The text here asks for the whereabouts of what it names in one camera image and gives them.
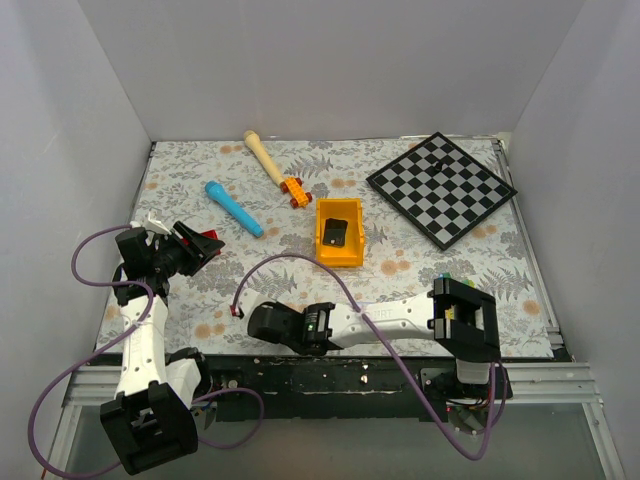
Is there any colourful toy block cluster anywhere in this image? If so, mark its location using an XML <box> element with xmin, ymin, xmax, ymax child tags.
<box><xmin>433</xmin><ymin>273</ymin><xmax>476</xmax><ymax>324</ymax></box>

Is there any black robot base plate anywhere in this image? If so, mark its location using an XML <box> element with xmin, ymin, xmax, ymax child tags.
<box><xmin>206</xmin><ymin>355</ymin><xmax>513</xmax><ymax>422</ymax></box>

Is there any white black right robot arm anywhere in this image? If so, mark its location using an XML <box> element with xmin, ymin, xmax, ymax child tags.
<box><xmin>238</xmin><ymin>277</ymin><xmax>501</xmax><ymax>398</ymax></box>

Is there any floral patterned table mat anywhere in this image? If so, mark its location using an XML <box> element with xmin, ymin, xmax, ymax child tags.
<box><xmin>94</xmin><ymin>137</ymin><xmax>555</xmax><ymax>359</ymax></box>

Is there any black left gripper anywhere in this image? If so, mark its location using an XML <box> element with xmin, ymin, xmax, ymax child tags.
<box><xmin>151</xmin><ymin>222</ymin><xmax>224</xmax><ymax>277</ymax></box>

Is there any black silver chessboard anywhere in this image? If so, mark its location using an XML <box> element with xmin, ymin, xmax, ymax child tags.
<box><xmin>366</xmin><ymin>132</ymin><xmax>516</xmax><ymax>251</ymax></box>

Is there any aluminium frame rail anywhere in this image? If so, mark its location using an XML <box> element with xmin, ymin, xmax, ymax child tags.
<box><xmin>45</xmin><ymin>354</ymin><xmax>606</xmax><ymax>479</ymax></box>

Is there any yellow plastic bin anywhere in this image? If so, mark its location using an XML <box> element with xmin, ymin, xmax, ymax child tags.
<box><xmin>315</xmin><ymin>198</ymin><xmax>365</xmax><ymax>268</ymax></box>

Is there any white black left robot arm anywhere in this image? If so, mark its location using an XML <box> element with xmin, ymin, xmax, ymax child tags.
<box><xmin>100</xmin><ymin>222</ymin><xmax>224</xmax><ymax>475</ymax></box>

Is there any blue toy microphone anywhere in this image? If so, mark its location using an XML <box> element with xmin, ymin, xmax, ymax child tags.
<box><xmin>204</xmin><ymin>181</ymin><xmax>264</xmax><ymax>238</ymax></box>

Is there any red printed toy block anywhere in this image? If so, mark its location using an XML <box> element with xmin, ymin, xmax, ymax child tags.
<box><xmin>182</xmin><ymin>230</ymin><xmax>218</xmax><ymax>245</ymax></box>

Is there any cream toy microphone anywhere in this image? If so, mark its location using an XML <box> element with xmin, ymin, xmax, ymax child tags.
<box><xmin>243</xmin><ymin>130</ymin><xmax>284</xmax><ymax>187</ymax></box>

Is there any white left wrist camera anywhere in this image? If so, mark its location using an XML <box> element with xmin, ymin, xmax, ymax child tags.
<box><xmin>142</xmin><ymin>211</ymin><xmax>172</xmax><ymax>235</ymax></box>

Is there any orange toy car chassis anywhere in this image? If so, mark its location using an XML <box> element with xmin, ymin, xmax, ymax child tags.
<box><xmin>280</xmin><ymin>177</ymin><xmax>313</xmax><ymax>209</ymax></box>

